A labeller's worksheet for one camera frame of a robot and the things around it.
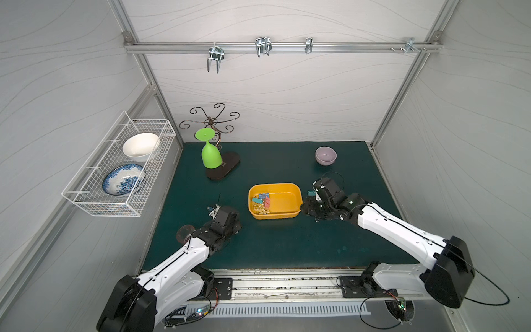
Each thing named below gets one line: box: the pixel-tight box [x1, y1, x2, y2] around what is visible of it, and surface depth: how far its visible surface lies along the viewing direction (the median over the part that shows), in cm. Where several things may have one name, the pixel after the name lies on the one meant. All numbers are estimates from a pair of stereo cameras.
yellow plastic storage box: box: [248, 182, 303, 220], surface depth 98 cm
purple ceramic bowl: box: [314, 145, 338, 166], surface depth 113 cm
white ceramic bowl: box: [122, 132, 160, 163], surface depth 73 cm
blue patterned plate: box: [102, 163, 144, 196], surface depth 65 cm
